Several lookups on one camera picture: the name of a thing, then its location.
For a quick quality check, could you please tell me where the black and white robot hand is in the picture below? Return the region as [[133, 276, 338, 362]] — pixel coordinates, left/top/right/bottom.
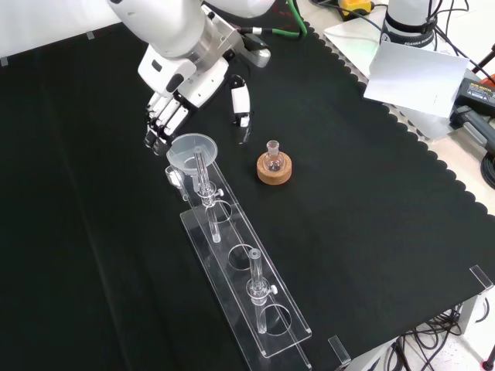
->
[[138, 43, 253, 157]]

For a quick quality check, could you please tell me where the clear plastic funnel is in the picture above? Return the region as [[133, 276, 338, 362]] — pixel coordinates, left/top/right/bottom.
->
[[166, 133, 219, 190]]

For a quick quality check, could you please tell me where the clear acrylic funnel stand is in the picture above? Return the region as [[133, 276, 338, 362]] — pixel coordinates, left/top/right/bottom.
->
[[165, 148, 313, 370]]

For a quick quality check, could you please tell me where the small round-bottom glass flask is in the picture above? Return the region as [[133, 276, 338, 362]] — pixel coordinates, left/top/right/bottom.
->
[[265, 140, 285, 173]]

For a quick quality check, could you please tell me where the yellow stop button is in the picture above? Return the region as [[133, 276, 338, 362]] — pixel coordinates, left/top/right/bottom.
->
[[337, 0, 375, 21]]

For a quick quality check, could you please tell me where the black bench cloth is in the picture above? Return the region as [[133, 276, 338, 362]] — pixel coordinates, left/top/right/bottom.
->
[[0, 0, 495, 371]]

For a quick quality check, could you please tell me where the pale white board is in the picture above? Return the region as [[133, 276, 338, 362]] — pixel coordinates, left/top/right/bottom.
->
[[363, 41, 469, 119]]

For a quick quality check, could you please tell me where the black and grey clamp tool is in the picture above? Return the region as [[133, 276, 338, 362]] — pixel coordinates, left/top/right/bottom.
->
[[449, 106, 495, 152]]

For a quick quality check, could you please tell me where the black power adapter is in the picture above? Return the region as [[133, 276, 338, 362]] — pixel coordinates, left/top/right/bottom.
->
[[453, 77, 495, 117]]

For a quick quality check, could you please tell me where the black tripod leg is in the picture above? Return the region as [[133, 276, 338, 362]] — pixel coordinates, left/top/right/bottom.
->
[[469, 42, 495, 75]]

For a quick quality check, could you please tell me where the clear cloth clip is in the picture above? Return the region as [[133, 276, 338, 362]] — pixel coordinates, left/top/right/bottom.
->
[[469, 264, 495, 291], [327, 335, 352, 367]]

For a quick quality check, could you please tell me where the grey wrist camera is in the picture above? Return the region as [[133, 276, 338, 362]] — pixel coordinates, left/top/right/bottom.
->
[[241, 33, 272, 69]]

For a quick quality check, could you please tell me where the green cable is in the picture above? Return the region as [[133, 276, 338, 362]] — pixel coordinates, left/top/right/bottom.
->
[[251, 0, 310, 39]]

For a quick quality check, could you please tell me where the cork ring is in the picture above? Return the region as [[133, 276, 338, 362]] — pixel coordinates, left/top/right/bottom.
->
[[256, 151, 293, 186]]

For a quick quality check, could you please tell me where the black cable bundle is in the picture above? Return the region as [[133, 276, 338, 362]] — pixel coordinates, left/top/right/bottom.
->
[[367, 303, 467, 371]]

